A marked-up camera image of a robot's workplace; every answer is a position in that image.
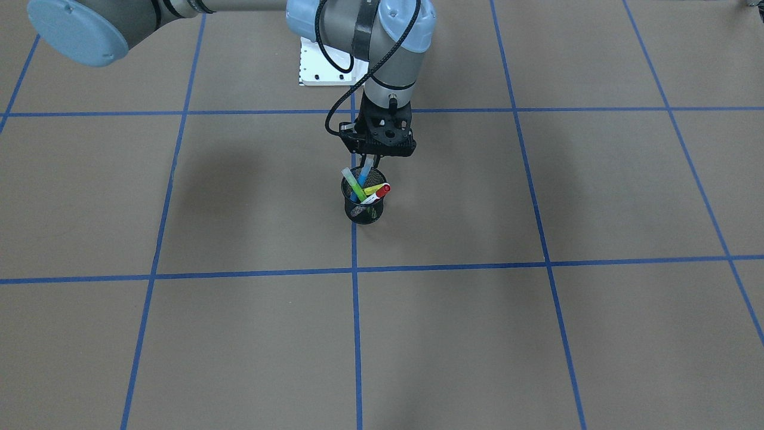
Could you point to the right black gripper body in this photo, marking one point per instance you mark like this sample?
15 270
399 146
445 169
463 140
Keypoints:
365 117

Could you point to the blue marker pen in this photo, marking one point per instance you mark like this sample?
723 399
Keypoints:
361 174

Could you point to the green highlighter pen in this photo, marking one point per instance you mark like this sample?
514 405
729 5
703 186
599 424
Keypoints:
358 195

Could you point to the red capped white marker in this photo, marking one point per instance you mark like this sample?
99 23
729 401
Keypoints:
377 196

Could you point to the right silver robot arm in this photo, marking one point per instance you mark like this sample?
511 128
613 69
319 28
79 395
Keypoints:
392 36

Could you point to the black mesh pen cup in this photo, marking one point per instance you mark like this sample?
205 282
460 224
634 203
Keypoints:
363 213

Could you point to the yellow highlighter pen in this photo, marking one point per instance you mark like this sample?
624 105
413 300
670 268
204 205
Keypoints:
373 189

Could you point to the brown paper table mat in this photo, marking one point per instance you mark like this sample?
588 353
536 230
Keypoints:
576 243

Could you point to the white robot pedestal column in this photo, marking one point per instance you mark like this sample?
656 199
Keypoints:
315 71

